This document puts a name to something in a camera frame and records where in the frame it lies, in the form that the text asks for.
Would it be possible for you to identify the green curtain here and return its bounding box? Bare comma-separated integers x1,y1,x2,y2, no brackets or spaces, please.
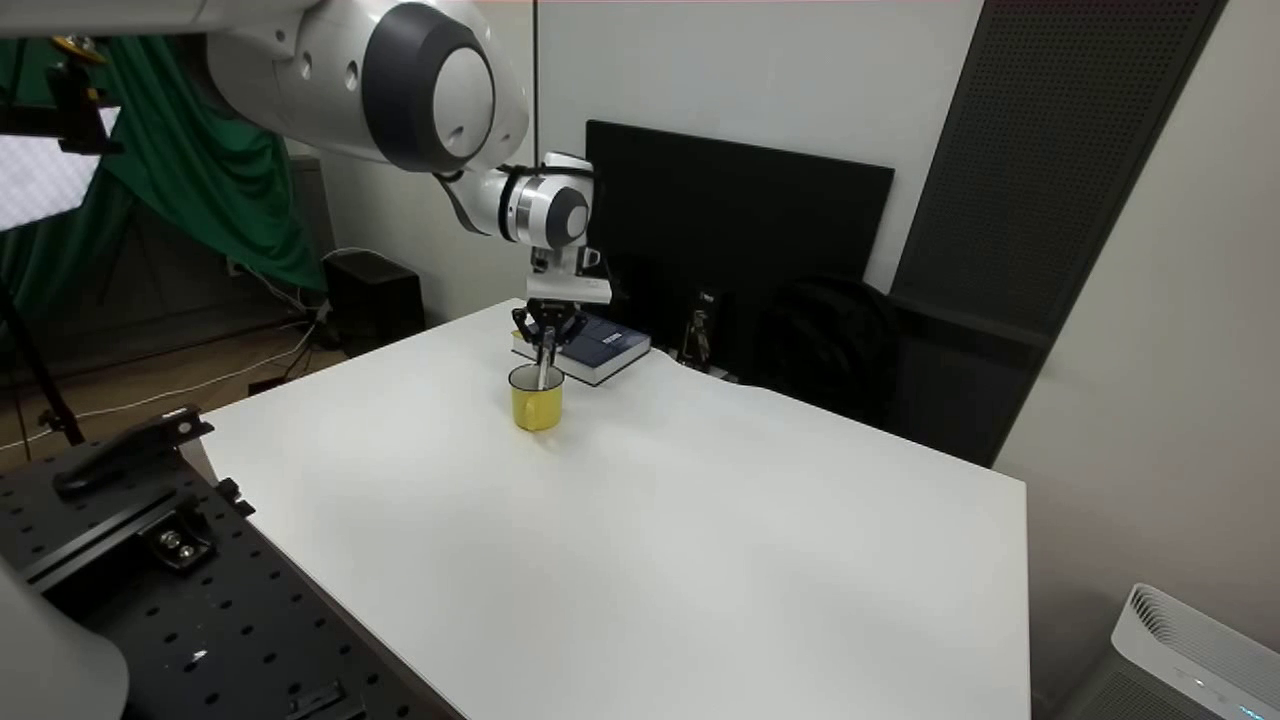
0,34,334,318

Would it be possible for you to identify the small black speaker box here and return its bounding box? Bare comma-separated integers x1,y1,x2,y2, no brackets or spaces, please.
323,251,428,351

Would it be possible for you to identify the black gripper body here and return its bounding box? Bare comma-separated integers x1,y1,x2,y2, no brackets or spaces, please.
514,278,611,336

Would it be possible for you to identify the black monitor panel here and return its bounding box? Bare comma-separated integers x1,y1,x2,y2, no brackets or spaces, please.
584,121,897,373

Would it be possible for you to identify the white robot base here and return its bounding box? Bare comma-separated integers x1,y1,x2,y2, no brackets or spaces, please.
0,565,127,720

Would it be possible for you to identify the black office chair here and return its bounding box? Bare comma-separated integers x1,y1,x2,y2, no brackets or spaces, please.
748,278,1043,466

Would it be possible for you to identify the yellow enamel mug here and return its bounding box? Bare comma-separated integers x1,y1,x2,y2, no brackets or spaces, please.
509,365,565,434

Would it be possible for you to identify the white marker pen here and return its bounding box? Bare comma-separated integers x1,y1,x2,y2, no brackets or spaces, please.
536,336,555,392

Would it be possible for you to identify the black perforated breadboard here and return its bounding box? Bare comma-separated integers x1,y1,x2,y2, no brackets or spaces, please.
0,412,465,720

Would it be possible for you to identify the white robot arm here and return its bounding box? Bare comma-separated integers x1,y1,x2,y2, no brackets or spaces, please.
0,0,611,365

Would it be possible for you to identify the dark grey wall panel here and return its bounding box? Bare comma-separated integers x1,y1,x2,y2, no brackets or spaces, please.
892,0,1228,351

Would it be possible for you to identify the dark blue book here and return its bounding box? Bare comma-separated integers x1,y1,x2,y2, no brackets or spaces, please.
552,313,652,390

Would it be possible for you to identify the white light panel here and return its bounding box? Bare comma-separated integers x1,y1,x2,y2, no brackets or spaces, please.
0,109,116,231

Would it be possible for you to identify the white air purifier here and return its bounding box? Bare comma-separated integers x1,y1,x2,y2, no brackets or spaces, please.
1056,583,1280,720

